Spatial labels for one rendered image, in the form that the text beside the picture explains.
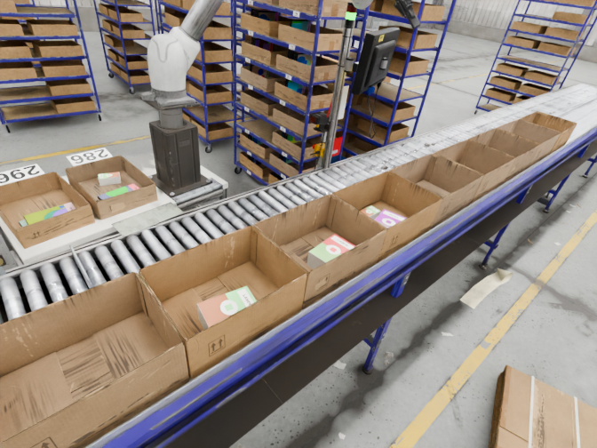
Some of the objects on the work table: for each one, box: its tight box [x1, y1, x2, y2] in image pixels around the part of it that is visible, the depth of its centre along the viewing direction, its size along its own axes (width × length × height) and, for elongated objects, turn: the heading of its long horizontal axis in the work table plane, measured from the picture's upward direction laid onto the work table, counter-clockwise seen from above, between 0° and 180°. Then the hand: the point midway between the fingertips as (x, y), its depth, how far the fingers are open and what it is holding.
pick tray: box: [0, 172, 95, 249], centre depth 157 cm, size 28×38×10 cm
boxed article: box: [98, 172, 121, 186], centre depth 185 cm, size 6×10×5 cm, turn 107°
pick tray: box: [65, 156, 158, 220], centre depth 177 cm, size 28×38×10 cm
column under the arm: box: [147, 118, 213, 198], centre depth 187 cm, size 26×26×33 cm
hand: (413, 20), depth 145 cm, fingers closed
